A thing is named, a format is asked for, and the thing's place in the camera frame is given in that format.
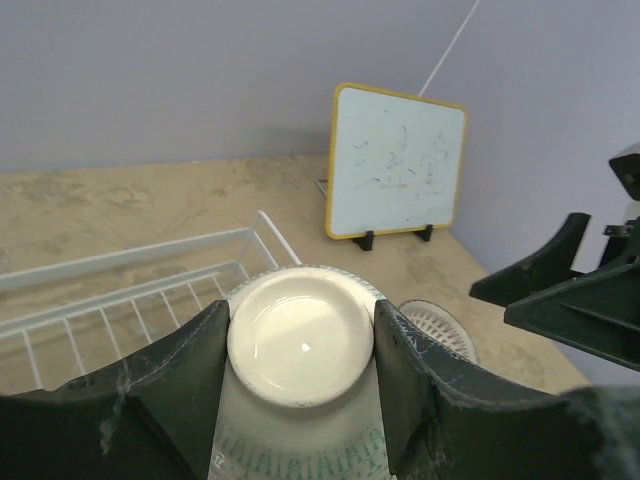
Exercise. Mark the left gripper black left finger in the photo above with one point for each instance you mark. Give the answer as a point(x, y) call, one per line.
point(150, 415)

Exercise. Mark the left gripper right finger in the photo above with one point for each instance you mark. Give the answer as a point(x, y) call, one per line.
point(445, 417)

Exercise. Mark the yellow framed whiteboard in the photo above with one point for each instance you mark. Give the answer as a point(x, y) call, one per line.
point(395, 162)

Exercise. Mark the teal dash pattern bowl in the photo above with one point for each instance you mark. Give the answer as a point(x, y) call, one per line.
point(300, 396)

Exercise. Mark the dark purple patterned bowl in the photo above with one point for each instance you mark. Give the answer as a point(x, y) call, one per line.
point(441, 326)

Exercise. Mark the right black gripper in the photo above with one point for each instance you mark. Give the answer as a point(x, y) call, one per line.
point(597, 313)

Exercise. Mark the white wire dish rack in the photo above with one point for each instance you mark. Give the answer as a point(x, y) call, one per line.
point(64, 321)

